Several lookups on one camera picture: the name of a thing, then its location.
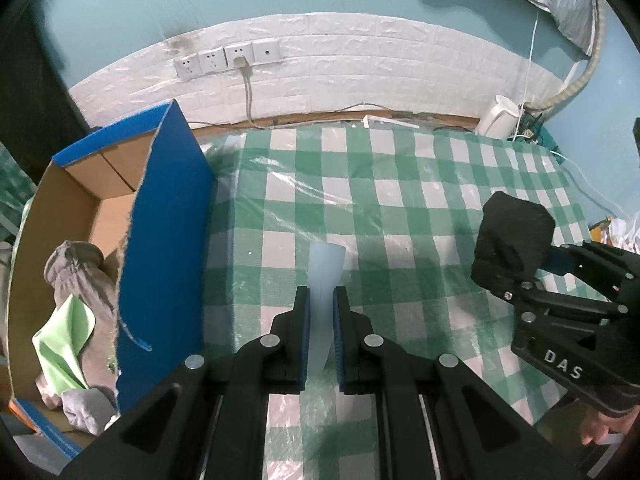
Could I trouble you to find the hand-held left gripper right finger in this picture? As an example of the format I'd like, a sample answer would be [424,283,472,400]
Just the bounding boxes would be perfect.
[333,286,583,480]

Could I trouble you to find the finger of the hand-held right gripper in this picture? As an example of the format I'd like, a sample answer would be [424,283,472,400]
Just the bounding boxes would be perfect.
[537,241,640,307]
[479,274,632,322]

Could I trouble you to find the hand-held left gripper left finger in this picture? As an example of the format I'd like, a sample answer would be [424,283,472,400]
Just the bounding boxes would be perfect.
[59,286,309,480]

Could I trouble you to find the light blue cloth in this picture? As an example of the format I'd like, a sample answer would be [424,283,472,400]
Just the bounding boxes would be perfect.
[307,241,347,377]

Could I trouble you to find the black cloth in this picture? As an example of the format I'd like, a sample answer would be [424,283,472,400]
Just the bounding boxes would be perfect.
[471,190,556,302]

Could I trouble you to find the blue cardboard box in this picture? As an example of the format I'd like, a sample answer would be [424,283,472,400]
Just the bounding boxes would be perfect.
[7,100,219,465]

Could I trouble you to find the grey fluffy sock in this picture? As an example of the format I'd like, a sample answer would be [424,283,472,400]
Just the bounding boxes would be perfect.
[61,386,122,436]

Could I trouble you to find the grey fleece glove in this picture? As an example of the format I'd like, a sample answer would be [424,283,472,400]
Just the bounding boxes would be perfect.
[43,240,122,403]

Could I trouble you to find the light green cloth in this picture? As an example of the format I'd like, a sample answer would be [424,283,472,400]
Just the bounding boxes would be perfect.
[32,293,96,395]

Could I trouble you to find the person's right hand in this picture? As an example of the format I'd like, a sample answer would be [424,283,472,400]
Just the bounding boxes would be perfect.
[579,404,637,449]

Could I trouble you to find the crumpled plastic bags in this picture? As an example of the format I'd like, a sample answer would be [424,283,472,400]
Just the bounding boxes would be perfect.
[589,209,640,257]

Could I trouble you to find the green checkered tablecloth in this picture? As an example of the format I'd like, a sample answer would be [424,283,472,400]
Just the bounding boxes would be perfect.
[197,122,593,480]

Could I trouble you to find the white electric kettle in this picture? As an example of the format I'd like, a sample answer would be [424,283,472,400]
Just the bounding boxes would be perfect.
[474,94,524,137]

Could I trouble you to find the white power strip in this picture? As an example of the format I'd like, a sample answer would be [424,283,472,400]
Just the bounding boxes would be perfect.
[362,114,422,129]

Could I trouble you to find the dark cabinet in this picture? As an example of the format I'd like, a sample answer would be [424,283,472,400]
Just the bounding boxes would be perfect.
[0,7,93,183]

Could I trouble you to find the white cable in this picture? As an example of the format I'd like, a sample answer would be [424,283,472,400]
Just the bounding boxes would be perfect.
[549,149,627,217]

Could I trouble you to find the wrapped beige hose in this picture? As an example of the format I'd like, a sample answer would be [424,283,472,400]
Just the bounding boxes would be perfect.
[524,0,609,112]

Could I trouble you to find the thin white cord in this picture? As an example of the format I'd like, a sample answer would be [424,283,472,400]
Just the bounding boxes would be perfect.
[521,9,539,107]

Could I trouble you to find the thin cable along wall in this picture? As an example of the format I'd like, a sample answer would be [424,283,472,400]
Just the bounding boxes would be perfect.
[189,104,477,130]

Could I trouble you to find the grey power cable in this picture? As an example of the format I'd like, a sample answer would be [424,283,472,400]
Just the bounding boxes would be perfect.
[242,67,257,127]

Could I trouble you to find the white wall socket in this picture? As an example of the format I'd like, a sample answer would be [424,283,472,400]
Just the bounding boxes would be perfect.
[252,39,282,64]
[198,51,226,75]
[173,57,201,80]
[223,44,255,69]

